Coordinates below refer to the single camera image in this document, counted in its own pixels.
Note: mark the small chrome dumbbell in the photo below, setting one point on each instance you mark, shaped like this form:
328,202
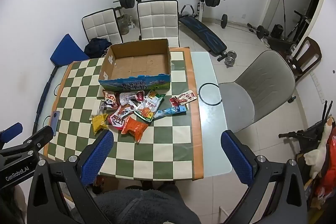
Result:
230,58

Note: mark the black bag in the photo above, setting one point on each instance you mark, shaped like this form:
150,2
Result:
97,47

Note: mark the green cream checkered tablecloth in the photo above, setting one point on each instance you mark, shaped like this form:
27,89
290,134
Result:
162,145

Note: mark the grey shell chair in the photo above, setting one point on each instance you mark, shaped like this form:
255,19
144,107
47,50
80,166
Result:
265,77

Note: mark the cardboard box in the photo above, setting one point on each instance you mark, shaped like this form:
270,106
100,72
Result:
139,64

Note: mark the black exercise machine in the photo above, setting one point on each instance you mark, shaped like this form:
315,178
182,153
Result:
278,41

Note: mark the small white silver sachet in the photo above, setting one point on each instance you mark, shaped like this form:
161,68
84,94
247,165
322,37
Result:
98,107

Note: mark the black sit-up bench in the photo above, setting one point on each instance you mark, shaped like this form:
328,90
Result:
203,32

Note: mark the white packet with red end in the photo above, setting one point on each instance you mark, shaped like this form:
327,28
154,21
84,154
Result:
130,97

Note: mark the orange panda snack packet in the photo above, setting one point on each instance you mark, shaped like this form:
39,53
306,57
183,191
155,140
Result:
110,100

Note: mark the yellow snack packet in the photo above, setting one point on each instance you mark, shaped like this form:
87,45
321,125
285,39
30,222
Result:
99,123

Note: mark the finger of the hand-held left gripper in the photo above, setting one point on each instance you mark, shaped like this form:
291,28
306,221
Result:
39,138
11,132

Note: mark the dark wooden chair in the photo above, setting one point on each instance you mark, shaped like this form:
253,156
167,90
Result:
311,53

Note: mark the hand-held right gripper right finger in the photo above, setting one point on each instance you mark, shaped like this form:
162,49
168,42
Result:
237,158

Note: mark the black padded bar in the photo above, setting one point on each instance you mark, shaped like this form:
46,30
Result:
43,98

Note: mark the black plate dumbbell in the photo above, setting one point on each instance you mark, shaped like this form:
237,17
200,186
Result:
260,31
223,20

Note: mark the blue grey phone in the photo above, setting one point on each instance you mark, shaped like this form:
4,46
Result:
54,121

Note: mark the white quilted chair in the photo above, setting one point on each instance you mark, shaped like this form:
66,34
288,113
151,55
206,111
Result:
157,19
101,26

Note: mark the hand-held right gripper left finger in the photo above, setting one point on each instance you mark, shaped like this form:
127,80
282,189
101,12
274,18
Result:
98,153

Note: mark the red white figure snack packet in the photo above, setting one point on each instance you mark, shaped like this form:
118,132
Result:
183,98

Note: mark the plain orange snack packet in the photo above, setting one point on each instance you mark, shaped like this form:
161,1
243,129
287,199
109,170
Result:
134,129

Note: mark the blue padded board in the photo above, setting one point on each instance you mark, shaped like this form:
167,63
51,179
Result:
67,50

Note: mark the grey fleece garment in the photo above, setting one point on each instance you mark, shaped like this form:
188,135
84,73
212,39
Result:
136,205

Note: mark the light blue snack packet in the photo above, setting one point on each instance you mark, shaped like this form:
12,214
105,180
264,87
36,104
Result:
170,111

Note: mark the clear water jug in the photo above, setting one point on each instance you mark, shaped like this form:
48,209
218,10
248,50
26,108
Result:
123,24

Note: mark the white plush goose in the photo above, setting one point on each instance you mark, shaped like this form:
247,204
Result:
315,155

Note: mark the red bag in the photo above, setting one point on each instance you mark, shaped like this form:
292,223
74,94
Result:
328,176

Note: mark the red white dark snack packet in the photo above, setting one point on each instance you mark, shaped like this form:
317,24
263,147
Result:
126,111

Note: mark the white green carrot snack packet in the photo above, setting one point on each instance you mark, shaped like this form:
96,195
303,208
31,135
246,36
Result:
149,107

